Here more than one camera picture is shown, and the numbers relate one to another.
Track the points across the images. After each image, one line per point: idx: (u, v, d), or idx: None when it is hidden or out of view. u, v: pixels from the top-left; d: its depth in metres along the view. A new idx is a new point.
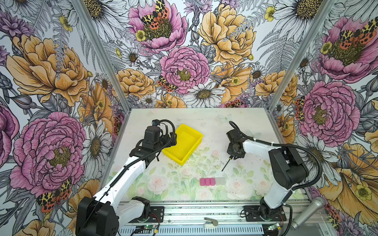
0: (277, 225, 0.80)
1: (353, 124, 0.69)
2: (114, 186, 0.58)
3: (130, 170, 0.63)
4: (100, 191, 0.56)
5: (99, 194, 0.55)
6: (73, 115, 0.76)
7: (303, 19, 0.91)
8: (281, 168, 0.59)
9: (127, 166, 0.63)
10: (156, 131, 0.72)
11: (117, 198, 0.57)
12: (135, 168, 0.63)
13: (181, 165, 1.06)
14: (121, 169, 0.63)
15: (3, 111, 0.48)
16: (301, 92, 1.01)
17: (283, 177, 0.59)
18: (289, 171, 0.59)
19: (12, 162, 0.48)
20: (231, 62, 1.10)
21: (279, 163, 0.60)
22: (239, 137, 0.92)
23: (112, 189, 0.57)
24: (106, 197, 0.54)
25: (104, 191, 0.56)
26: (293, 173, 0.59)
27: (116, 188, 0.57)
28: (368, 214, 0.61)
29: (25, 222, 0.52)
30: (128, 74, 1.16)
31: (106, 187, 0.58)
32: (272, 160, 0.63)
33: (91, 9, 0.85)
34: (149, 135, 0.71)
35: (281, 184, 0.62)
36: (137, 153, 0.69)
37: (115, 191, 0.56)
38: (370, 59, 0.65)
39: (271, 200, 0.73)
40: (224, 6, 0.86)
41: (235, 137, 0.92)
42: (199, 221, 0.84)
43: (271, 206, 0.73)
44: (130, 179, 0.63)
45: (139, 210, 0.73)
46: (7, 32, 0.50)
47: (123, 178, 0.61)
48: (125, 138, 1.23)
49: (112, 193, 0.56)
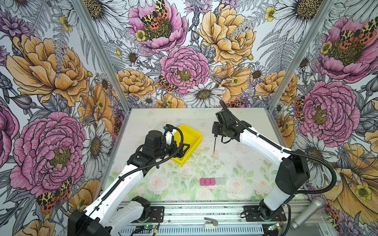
0: (277, 225, 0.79)
1: (353, 124, 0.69)
2: (106, 199, 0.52)
3: (125, 181, 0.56)
4: (90, 205, 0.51)
5: (89, 208, 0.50)
6: (73, 115, 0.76)
7: (303, 19, 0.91)
8: (291, 180, 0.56)
9: (121, 176, 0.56)
10: (157, 137, 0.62)
11: (110, 213, 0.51)
12: (130, 179, 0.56)
13: (181, 165, 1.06)
14: (116, 179, 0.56)
15: (3, 111, 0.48)
16: (301, 92, 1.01)
17: (290, 186, 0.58)
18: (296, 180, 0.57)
19: (12, 162, 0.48)
20: (231, 62, 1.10)
21: (290, 176, 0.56)
22: (232, 123, 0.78)
23: (105, 202, 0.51)
24: (96, 212, 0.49)
25: (94, 206, 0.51)
26: (299, 182, 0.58)
27: (108, 202, 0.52)
28: (367, 214, 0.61)
29: (25, 222, 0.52)
30: (128, 74, 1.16)
31: (98, 200, 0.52)
32: (281, 169, 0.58)
33: (91, 9, 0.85)
34: (150, 141, 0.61)
35: (283, 189, 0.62)
36: (136, 161, 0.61)
37: (107, 206, 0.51)
38: (370, 59, 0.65)
39: (271, 202, 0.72)
40: (225, 6, 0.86)
41: (228, 123, 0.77)
42: (199, 221, 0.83)
43: (272, 208, 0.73)
44: (126, 190, 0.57)
45: (138, 213, 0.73)
46: (7, 32, 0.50)
47: (117, 190, 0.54)
48: (125, 138, 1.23)
49: (103, 208, 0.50)
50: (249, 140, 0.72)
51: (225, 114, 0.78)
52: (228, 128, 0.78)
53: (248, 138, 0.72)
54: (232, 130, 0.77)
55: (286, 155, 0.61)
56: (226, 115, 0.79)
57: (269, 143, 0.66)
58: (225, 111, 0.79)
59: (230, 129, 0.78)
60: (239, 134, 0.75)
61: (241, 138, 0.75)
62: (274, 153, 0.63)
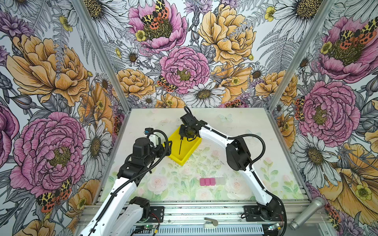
0: (277, 225, 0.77)
1: (353, 124, 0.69)
2: (102, 219, 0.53)
3: (119, 195, 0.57)
4: (86, 228, 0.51)
5: (85, 232, 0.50)
6: (73, 115, 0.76)
7: (303, 19, 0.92)
8: (235, 160, 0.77)
9: (114, 191, 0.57)
10: (145, 144, 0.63)
11: (108, 231, 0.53)
12: (123, 192, 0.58)
13: (181, 165, 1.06)
14: (109, 196, 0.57)
15: (3, 111, 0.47)
16: (301, 92, 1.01)
17: (236, 164, 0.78)
18: (239, 159, 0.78)
19: (12, 162, 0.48)
20: (231, 62, 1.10)
21: (234, 156, 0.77)
22: (193, 123, 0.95)
23: (100, 222, 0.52)
24: (92, 234, 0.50)
25: (90, 228, 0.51)
26: (243, 160, 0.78)
27: (104, 221, 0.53)
28: (368, 214, 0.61)
29: (25, 222, 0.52)
30: (128, 74, 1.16)
31: (93, 221, 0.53)
32: (228, 153, 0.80)
33: (91, 9, 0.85)
34: (139, 150, 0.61)
35: (234, 167, 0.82)
36: (126, 171, 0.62)
37: (103, 226, 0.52)
38: (370, 59, 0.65)
39: (259, 196, 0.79)
40: (225, 6, 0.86)
41: (191, 123, 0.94)
42: (199, 221, 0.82)
43: (264, 201, 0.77)
44: (121, 205, 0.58)
45: (139, 215, 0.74)
46: (7, 32, 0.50)
47: (111, 206, 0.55)
48: (125, 138, 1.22)
49: (100, 228, 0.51)
50: (205, 134, 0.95)
51: (187, 117, 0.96)
52: (191, 128, 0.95)
53: (205, 133, 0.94)
54: (194, 130, 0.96)
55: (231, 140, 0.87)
56: (188, 117, 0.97)
57: (219, 134, 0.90)
58: (187, 115, 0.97)
59: (192, 128, 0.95)
60: (199, 131, 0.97)
61: (201, 134, 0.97)
62: (222, 141, 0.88)
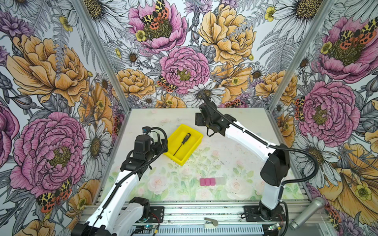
0: (277, 225, 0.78)
1: (353, 124, 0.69)
2: (108, 207, 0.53)
3: (123, 187, 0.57)
4: (92, 215, 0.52)
5: (92, 219, 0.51)
6: (73, 115, 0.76)
7: (302, 19, 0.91)
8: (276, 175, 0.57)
9: (118, 182, 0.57)
10: (146, 139, 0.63)
11: (113, 219, 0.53)
12: (128, 184, 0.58)
13: (181, 165, 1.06)
14: (113, 187, 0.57)
15: (4, 111, 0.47)
16: (301, 92, 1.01)
17: (274, 179, 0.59)
18: (280, 173, 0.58)
19: (12, 162, 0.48)
20: (231, 62, 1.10)
21: (276, 171, 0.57)
22: (217, 118, 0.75)
23: (107, 210, 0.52)
24: (99, 220, 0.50)
25: (96, 215, 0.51)
26: (283, 174, 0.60)
27: (110, 209, 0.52)
28: (368, 214, 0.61)
29: (25, 222, 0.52)
30: (128, 74, 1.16)
31: (99, 209, 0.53)
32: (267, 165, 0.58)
33: (91, 9, 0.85)
34: (140, 145, 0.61)
35: (267, 181, 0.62)
36: (128, 166, 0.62)
37: (110, 213, 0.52)
38: (370, 59, 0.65)
39: (268, 201, 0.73)
40: (224, 6, 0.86)
41: (212, 117, 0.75)
42: (199, 221, 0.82)
43: (271, 206, 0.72)
44: (125, 195, 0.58)
45: (139, 214, 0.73)
46: (7, 32, 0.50)
47: (116, 196, 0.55)
48: (125, 138, 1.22)
49: (106, 215, 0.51)
50: (235, 136, 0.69)
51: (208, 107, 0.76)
52: (213, 123, 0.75)
53: (235, 134, 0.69)
54: (217, 125, 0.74)
55: (272, 150, 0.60)
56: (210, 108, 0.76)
57: (256, 140, 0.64)
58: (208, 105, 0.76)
59: (215, 123, 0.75)
60: (225, 130, 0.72)
61: (227, 134, 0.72)
62: (261, 149, 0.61)
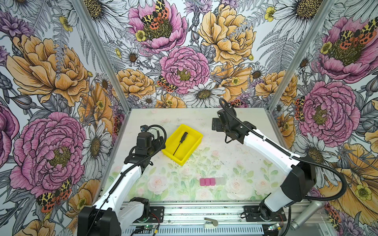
0: (277, 225, 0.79)
1: (353, 124, 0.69)
2: (113, 192, 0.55)
3: (127, 176, 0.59)
4: (99, 200, 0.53)
5: (98, 203, 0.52)
6: (73, 115, 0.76)
7: (302, 19, 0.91)
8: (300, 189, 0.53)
9: (123, 172, 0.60)
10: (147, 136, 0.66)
11: (118, 204, 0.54)
12: (132, 174, 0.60)
13: (181, 165, 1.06)
14: (118, 176, 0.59)
15: (3, 111, 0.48)
16: (301, 92, 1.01)
17: (298, 194, 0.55)
18: (304, 188, 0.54)
19: (12, 162, 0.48)
20: (231, 62, 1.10)
21: (300, 185, 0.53)
22: (236, 124, 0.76)
23: (113, 194, 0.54)
24: (106, 204, 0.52)
25: (103, 199, 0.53)
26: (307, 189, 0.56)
27: (116, 194, 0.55)
28: (367, 214, 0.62)
29: (25, 222, 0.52)
30: (128, 74, 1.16)
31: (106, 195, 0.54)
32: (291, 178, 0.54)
33: (91, 9, 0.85)
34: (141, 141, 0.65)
35: (289, 195, 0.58)
36: (131, 160, 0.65)
37: (115, 197, 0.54)
38: (370, 59, 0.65)
39: (271, 203, 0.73)
40: (224, 6, 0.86)
41: (232, 124, 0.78)
42: (199, 221, 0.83)
43: (273, 209, 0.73)
44: (128, 185, 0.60)
45: (139, 212, 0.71)
46: (7, 32, 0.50)
47: (121, 184, 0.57)
48: (125, 138, 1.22)
49: (112, 199, 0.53)
50: (254, 143, 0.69)
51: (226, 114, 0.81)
52: (232, 130, 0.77)
53: (254, 142, 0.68)
54: (236, 132, 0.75)
55: (296, 162, 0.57)
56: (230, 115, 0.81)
57: (276, 149, 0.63)
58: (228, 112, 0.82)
59: (234, 130, 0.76)
60: (243, 137, 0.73)
61: (245, 141, 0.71)
62: (283, 160, 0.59)
